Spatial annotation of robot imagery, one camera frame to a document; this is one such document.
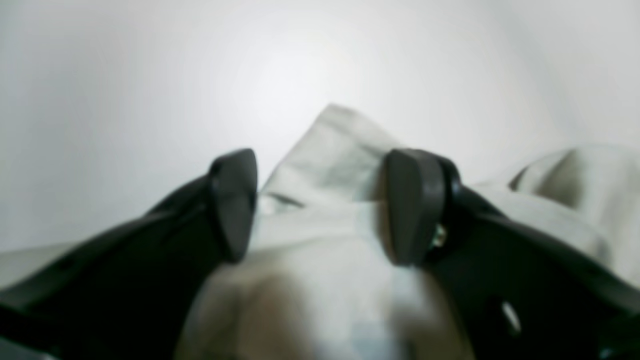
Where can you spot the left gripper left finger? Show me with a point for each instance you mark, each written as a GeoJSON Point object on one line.
{"type": "Point", "coordinates": [125, 294]}

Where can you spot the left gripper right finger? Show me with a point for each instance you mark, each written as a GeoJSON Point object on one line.
{"type": "Point", "coordinates": [519, 294]}

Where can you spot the beige t-shirt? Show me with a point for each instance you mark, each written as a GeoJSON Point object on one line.
{"type": "Point", "coordinates": [319, 280]}

